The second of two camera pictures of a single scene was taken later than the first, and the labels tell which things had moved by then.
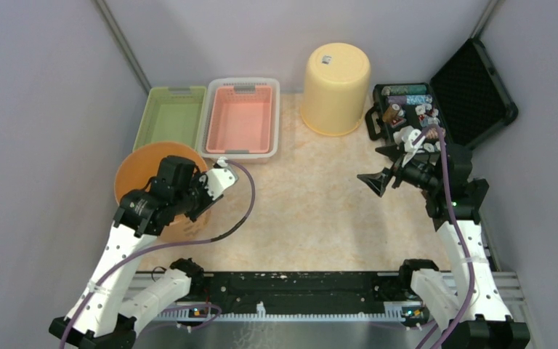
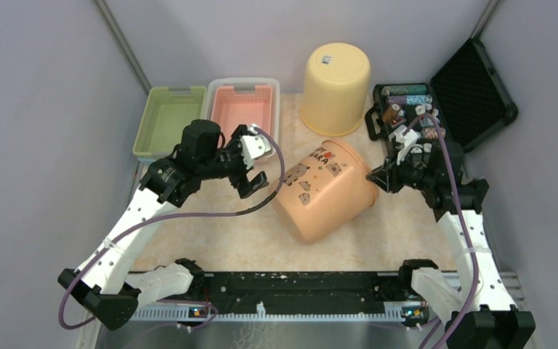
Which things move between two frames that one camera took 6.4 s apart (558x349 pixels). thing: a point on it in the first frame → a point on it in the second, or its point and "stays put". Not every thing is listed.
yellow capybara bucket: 335,87 stays put
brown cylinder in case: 391,113 stays put
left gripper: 199,179 → 245,188
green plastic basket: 175,115 stays put
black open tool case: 463,103 stays put
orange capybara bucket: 141,165 → 325,190
